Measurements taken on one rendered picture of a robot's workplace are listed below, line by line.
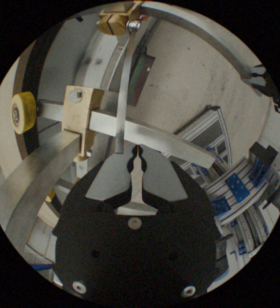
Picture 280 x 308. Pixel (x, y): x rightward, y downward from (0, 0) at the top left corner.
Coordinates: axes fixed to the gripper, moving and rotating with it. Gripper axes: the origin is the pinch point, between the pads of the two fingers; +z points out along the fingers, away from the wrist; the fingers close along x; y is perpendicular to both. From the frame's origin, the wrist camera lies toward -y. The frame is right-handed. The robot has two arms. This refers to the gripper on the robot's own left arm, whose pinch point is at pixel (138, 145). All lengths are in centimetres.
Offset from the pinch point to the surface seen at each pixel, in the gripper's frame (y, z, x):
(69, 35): -32.2, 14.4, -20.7
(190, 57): -60, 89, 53
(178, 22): -22.5, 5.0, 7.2
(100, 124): -1.9, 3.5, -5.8
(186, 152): 2.9, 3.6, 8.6
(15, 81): -15.9, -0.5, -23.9
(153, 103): -1, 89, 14
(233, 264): 205, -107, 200
